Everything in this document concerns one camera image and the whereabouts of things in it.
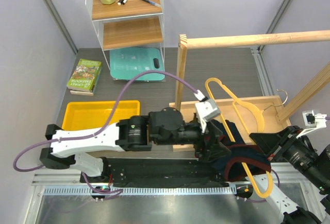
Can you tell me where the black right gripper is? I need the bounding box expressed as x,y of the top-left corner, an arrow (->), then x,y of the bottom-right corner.
250,123 -> 330,189

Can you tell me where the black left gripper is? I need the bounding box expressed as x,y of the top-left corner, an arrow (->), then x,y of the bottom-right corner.
155,118 -> 232,162

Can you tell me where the navy maroon tank top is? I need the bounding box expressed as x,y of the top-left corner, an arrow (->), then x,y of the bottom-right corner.
210,119 -> 271,182

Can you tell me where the yellow clothes hanger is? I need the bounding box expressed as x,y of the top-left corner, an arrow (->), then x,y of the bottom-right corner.
205,77 -> 289,199

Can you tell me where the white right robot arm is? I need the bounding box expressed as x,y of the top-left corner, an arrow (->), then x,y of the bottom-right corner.
250,126 -> 329,223

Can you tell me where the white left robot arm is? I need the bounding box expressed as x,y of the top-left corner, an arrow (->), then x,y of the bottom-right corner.
40,104 -> 231,182

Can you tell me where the wooden clothes rack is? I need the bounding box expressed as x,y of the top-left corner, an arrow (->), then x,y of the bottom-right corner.
171,30 -> 329,144

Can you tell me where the teal cutting board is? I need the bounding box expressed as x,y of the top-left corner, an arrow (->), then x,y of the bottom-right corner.
109,47 -> 164,81

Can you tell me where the yellow plastic tray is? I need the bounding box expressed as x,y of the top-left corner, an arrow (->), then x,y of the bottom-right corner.
62,100 -> 140,131

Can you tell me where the green paperback book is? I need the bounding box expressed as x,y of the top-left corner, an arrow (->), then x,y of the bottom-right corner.
67,59 -> 102,92

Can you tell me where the thin wooden block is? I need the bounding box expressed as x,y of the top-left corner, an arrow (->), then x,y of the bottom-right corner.
70,90 -> 94,96

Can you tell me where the blue pen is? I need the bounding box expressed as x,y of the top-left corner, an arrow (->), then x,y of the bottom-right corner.
141,0 -> 161,8

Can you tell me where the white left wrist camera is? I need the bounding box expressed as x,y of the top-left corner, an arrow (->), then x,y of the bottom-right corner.
194,90 -> 221,133

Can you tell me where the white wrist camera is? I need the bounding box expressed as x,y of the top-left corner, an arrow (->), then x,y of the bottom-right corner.
194,90 -> 221,133
296,110 -> 329,139

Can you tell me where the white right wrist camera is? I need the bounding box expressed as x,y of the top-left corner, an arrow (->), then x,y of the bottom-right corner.
296,110 -> 329,139

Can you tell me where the white slotted cable duct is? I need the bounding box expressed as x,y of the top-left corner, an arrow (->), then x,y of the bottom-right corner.
43,185 -> 237,196

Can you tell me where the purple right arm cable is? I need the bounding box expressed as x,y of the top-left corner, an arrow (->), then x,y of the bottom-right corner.
238,117 -> 330,203

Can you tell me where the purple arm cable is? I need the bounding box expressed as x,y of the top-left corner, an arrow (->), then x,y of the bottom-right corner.
13,71 -> 207,201
238,117 -> 330,203

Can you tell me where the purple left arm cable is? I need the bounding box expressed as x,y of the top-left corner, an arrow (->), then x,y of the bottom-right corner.
13,71 -> 207,201

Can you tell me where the white wire shelf unit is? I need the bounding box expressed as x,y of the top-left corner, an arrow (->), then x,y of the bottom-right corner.
85,0 -> 165,78

